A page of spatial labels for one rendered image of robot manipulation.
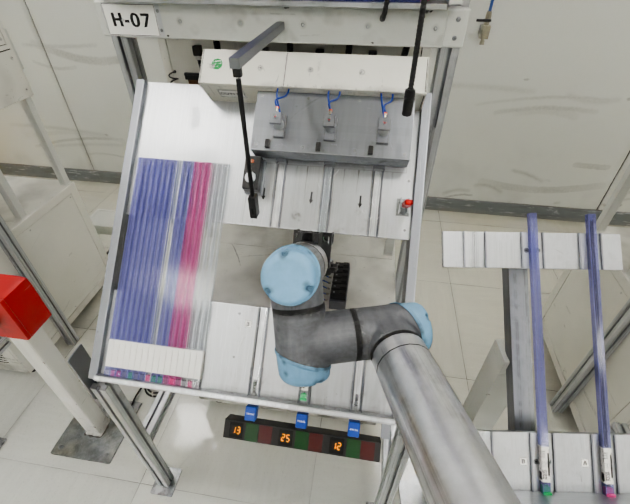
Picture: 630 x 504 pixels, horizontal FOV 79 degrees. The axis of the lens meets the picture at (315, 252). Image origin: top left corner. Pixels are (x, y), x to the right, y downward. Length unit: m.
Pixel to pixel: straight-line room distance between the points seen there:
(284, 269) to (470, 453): 0.27
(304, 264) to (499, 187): 2.42
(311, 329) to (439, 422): 0.20
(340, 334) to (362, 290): 0.70
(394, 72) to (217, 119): 0.42
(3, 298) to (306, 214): 0.80
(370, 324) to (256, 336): 0.38
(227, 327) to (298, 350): 0.38
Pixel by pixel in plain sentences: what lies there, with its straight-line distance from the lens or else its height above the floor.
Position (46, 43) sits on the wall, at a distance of 3.17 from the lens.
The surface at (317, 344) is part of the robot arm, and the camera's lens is 0.52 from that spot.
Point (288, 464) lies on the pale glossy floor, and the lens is 1.59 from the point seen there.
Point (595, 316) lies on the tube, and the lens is 0.88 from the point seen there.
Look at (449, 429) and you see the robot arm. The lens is 0.42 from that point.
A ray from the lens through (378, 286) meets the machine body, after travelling 1.24.
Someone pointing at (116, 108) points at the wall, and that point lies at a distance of 3.06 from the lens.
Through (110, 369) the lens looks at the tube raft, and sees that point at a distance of 1.00.
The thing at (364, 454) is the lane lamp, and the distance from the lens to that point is 0.91.
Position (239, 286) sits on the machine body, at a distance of 1.25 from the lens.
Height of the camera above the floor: 1.49
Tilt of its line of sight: 40 degrees down
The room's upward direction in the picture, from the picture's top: straight up
